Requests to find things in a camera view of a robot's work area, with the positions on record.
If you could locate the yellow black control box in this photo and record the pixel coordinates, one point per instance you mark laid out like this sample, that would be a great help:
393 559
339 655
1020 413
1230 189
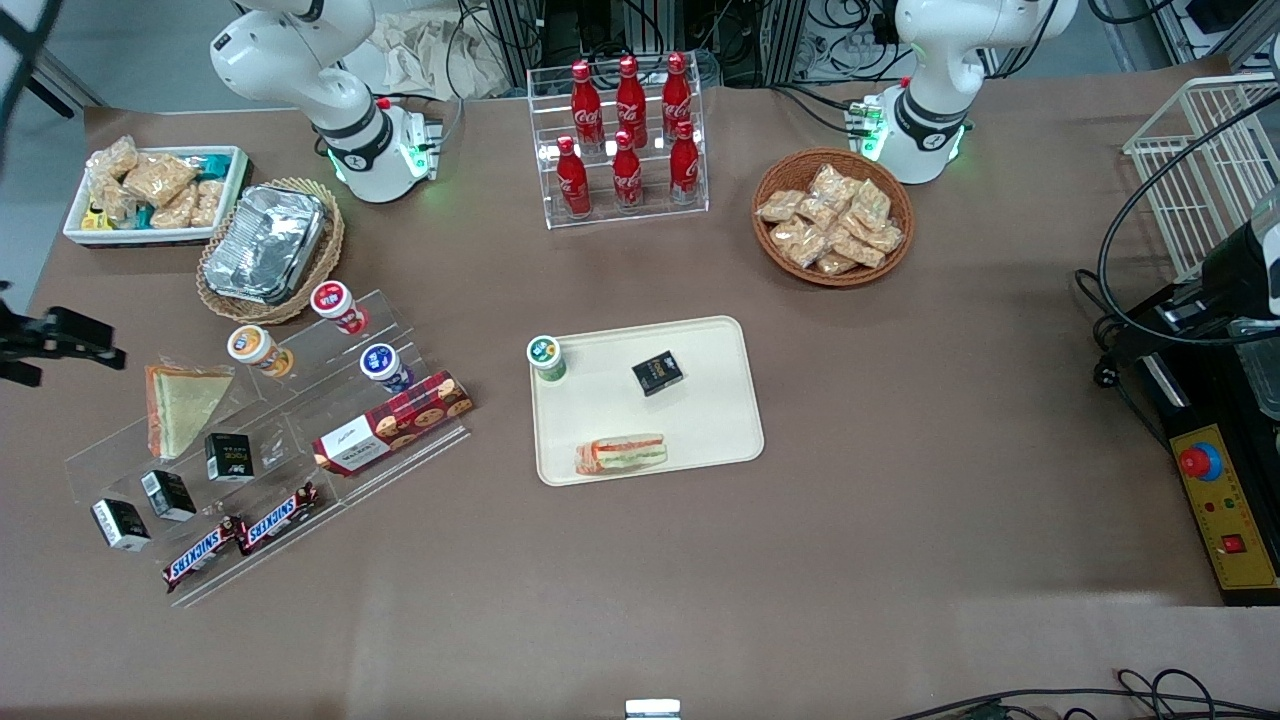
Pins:
1225 510

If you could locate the triangle sandwich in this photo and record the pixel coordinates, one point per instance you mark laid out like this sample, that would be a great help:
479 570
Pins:
180 405
622 454

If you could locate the oval wicker basket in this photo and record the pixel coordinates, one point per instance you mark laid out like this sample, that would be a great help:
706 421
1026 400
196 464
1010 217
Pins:
335 240

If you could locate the white rectangular bin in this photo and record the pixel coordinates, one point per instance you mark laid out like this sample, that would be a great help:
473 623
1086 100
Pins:
235 190

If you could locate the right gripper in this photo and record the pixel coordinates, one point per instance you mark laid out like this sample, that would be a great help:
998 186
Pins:
50 335

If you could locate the snickers chocolate bar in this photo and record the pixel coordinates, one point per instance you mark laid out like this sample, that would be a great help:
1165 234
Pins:
280 518
205 555

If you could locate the yellow snack packet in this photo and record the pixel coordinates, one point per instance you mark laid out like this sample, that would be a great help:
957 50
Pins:
94 218

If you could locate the beige plastic tray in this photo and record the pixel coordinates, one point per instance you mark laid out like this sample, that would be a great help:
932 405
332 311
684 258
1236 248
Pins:
650 400

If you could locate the silver foil container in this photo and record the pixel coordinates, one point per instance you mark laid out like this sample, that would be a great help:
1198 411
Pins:
265 245

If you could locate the orange lid yogurt cup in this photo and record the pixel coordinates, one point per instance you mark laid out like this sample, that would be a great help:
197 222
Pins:
255 350

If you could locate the red tartan shortbread box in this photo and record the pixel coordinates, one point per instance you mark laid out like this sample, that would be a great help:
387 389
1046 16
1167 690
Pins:
395 425

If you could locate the teal snack packet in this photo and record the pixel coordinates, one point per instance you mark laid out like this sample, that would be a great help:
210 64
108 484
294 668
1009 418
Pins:
212 165

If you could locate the round wicker basket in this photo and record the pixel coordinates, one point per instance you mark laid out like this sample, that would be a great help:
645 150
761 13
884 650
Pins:
785 170

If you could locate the clear acrylic bottle rack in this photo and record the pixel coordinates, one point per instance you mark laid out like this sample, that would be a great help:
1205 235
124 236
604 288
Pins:
650 215

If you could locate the red cola bottle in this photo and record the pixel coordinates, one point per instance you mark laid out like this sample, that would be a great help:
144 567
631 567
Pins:
627 178
586 105
677 95
572 185
630 100
685 168

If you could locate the clear wrapped cracker pack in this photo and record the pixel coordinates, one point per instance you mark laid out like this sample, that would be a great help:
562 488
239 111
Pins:
818 213
856 251
797 243
779 206
882 238
836 265
871 203
832 185

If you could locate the black white camera device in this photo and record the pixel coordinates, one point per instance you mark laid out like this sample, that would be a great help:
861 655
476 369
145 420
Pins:
1240 265

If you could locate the blue lid yogurt cup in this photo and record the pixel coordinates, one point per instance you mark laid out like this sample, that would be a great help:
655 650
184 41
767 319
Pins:
384 365

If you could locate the red lid yogurt cup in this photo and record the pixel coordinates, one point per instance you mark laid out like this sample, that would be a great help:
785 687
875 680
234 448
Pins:
335 305

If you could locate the clear acrylic tiered stand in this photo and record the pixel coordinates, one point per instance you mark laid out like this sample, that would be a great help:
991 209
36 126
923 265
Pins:
330 405

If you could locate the clear wrapped snack pack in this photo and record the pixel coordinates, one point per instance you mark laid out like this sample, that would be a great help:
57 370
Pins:
112 200
208 203
175 211
112 158
158 178

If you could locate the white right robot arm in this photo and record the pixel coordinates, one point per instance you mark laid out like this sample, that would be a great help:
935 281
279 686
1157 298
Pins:
330 110

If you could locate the beige crumpled cloth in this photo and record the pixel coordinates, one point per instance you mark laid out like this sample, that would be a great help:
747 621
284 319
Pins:
430 55

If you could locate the green lid yogurt cup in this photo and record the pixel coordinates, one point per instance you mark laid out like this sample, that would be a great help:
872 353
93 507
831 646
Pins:
546 356

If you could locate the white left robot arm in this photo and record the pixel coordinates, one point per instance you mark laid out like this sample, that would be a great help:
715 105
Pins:
935 110

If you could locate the small black box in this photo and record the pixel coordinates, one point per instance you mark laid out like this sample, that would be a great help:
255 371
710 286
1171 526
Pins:
230 457
657 373
120 525
168 495

